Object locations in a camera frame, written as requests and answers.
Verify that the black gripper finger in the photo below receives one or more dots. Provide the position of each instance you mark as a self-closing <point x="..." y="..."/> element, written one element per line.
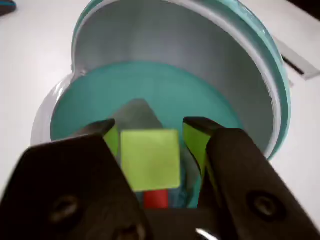
<point x="67" y="187"/>
<point x="250" y="187"/>

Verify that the red lego block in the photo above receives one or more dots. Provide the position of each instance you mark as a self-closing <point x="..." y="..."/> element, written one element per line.
<point x="155" y="198"/>

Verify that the green lego block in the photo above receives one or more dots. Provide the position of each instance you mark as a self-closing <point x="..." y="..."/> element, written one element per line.
<point x="150" y="160"/>

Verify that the teal whale-shaped bin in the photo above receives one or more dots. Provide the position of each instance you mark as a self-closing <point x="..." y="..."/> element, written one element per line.
<point x="175" y="87"/>

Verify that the dark object with blue edge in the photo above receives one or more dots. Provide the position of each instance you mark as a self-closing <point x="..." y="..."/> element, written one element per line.
<point x="6" y="6"/>

